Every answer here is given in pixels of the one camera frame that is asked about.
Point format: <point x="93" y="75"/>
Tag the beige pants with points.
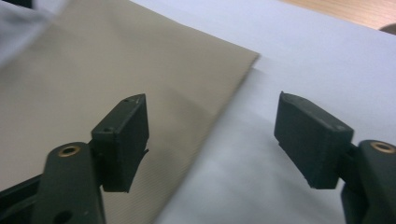
<point x="109" y="62"/>

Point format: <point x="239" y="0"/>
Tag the white table mat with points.
<point x="311" y="62"/>

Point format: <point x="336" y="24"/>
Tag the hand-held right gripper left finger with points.
<point x="123" y="143"/>

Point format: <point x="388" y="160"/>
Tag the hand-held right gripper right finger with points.
<point x="311" y="140"/>

